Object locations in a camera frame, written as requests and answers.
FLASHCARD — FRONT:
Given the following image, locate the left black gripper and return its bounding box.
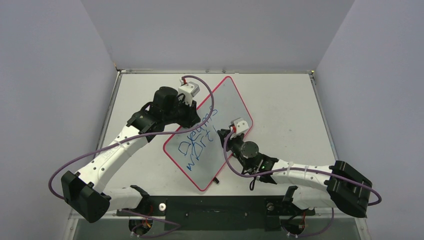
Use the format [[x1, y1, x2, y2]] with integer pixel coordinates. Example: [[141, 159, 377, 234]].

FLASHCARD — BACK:
[[163, 95, 200, 129]]

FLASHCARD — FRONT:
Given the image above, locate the pink-framed whiteboard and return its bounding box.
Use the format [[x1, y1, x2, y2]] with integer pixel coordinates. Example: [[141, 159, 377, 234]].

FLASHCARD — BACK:
[[163, 76, 254, 192]]

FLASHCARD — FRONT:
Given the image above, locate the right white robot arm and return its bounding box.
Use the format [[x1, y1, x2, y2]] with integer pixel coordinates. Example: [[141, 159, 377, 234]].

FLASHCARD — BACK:
[[217, 129, 374, 218]]

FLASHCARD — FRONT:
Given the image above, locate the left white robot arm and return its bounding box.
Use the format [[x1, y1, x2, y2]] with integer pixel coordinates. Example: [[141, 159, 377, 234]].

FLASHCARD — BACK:
[[60, 82, 201, 223]]

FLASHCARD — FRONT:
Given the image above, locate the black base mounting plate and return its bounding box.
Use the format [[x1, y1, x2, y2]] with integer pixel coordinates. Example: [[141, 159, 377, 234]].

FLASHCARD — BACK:
[[132, 195, 316, 232]]

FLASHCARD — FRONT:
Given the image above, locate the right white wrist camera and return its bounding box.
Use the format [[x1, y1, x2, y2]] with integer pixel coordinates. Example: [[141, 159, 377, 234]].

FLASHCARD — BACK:
[[229, 117, 250, 139]]

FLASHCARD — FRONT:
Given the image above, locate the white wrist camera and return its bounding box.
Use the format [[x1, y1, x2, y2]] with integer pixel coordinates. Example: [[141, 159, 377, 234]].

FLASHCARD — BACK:
[[177, 78, 200, 107], [229, 117, 250, 139]]

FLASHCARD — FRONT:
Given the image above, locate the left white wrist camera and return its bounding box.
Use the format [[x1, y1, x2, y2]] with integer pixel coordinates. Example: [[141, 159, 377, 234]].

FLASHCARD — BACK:
[[177, 78, 200, 107]]

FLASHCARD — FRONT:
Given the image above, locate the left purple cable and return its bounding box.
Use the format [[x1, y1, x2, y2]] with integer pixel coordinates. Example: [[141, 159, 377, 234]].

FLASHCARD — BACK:
[[48, 75, 216, 239]]

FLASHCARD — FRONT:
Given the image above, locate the purple cable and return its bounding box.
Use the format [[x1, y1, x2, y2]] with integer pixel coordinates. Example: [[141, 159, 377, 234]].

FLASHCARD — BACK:
[[48, 75, 216, 239], [222, 131, 383, 239]]

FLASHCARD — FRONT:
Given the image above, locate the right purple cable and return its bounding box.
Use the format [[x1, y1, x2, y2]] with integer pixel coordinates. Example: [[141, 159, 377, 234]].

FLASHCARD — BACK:
[[222, 131, 383, 239]]

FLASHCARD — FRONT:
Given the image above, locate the aluminium front rail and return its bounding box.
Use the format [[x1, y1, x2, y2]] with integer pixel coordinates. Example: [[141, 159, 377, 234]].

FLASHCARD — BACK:
[[67, 194, 368, 220]]

